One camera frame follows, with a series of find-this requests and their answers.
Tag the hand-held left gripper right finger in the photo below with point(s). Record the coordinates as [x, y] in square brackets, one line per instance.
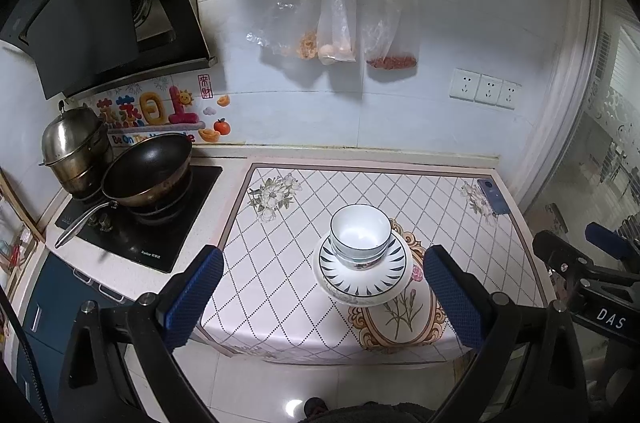
[452, 298]

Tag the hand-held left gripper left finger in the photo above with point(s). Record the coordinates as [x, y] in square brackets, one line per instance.
[195, 298]

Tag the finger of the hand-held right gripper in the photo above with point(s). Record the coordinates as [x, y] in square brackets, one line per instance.
[607, 240]
[562, 250]

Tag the blue leaf pattern plate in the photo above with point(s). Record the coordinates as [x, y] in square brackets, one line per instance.
[400, 260]

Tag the floral print white bowl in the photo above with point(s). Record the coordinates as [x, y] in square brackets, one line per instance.
[357, 264]

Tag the white bowl with dark rim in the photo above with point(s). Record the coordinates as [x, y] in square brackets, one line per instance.
[360, 233]

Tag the black gas stove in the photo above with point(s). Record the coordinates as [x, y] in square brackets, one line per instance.
[150, 238]

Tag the blue smartphone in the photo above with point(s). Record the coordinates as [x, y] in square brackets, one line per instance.
[492, 197]

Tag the frosted glass sliding door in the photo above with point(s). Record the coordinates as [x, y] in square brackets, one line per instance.
[600, 143]

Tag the diamond pattern table mat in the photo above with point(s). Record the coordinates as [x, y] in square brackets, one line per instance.
[300, 228]

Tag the blue kitchen cabinet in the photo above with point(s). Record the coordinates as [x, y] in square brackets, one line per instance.
[55, 288]

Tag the black wok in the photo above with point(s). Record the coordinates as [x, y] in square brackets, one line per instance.
[150, 163]

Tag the person's dark clothing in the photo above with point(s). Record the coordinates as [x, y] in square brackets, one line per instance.
[370, 415]

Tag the wooden shelf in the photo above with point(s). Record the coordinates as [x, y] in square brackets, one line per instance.
[20, 213]

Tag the stainless steel pot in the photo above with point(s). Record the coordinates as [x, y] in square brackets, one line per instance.
[75, 143]

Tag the plastic bag of red goods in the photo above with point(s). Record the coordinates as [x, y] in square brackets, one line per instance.
[392, 48]

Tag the plastic bag of dried shrimp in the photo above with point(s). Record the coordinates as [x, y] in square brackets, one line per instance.
[295, 28]

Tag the plastic bag of eggs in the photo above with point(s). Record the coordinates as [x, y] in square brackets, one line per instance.
[337, 33]

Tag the black range hood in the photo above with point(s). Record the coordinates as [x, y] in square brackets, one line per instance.
[85, 3]

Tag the white wall outlet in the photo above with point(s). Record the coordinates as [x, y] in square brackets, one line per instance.
[489, 89]
[465, 84]
[510, 95]

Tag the colourful wall sticker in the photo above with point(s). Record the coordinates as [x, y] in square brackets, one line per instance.
[150, 108]

